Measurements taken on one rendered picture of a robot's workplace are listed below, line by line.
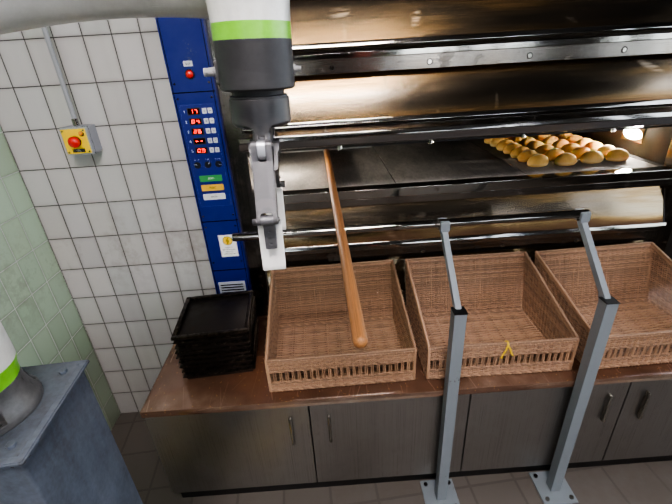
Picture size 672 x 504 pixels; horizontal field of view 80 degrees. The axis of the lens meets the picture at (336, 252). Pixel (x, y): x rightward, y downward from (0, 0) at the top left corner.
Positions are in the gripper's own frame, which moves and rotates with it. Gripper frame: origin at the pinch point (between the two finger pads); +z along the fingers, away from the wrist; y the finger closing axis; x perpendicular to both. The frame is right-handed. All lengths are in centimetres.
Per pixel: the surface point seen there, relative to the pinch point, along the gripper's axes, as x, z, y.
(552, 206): 115, 38, -100
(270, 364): -11, 74, -58
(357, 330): 13.4, 24.8, -8.9
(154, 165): -52, 12, -111
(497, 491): 78, 144, -45
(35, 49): -83, -30, -112
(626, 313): 145, 83, -78
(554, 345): 92, 73, -51
